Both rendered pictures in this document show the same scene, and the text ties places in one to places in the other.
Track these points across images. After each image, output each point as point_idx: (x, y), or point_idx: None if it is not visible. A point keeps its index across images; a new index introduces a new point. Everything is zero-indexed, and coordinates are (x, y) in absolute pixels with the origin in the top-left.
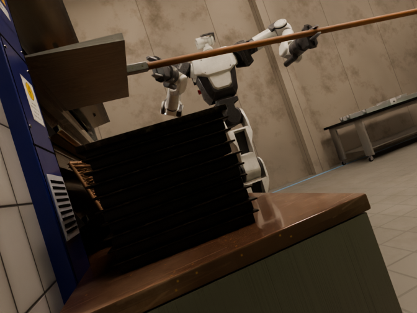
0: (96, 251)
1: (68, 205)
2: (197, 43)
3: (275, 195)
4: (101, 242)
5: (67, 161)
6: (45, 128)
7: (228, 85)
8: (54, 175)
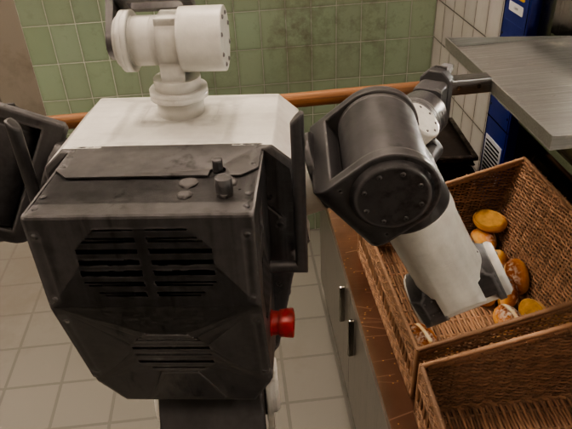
0: (515, 242)
1: (493, 165)
2: (226, 37)
3: (337, 218)
4: (545, 279)
5: (564, 173)
6: (508, 111)
7: (192, 252)
8: (492, 140)
